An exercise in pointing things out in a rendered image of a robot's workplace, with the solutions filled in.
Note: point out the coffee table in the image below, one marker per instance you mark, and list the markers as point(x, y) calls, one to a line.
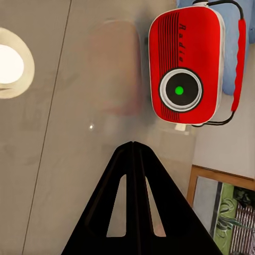
point(74, 86)

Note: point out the sofa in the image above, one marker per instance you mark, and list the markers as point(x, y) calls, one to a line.
point(231, 15)

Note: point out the door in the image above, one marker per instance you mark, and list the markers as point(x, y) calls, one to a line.
point(225, 205)

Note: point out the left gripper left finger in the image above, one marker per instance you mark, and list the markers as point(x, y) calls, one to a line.
point(89, 235)

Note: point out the radio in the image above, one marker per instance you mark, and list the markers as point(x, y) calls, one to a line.
point(186, 58)

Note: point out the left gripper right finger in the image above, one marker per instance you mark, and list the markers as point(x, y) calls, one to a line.
point(185, 234)

